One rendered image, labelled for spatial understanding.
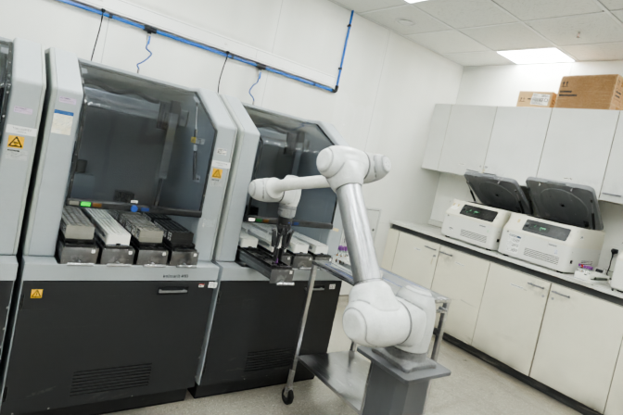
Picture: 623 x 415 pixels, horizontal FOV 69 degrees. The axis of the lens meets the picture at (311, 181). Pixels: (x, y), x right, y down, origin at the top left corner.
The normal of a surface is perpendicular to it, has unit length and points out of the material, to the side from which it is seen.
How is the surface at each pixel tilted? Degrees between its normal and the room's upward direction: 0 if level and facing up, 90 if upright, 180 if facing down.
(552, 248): 90
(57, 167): 90
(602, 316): 90
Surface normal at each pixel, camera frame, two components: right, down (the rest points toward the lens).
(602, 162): -0.78, -0.13
